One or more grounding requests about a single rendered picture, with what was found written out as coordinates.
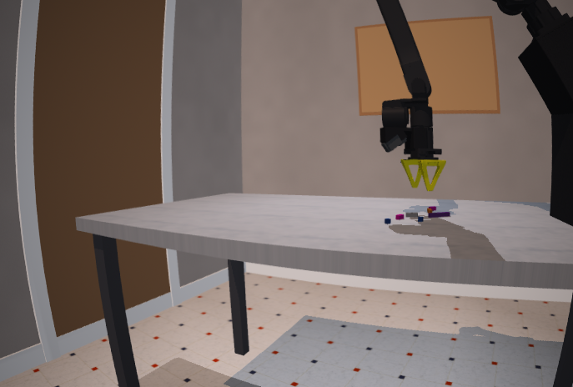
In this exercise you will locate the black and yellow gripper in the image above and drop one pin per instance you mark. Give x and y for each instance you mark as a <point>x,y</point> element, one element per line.
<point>418,156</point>

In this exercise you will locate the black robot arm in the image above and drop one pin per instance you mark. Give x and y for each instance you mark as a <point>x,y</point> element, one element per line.
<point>395,113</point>

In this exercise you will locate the purple rod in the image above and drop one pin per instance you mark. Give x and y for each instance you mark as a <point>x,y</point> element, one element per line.
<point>441,214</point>

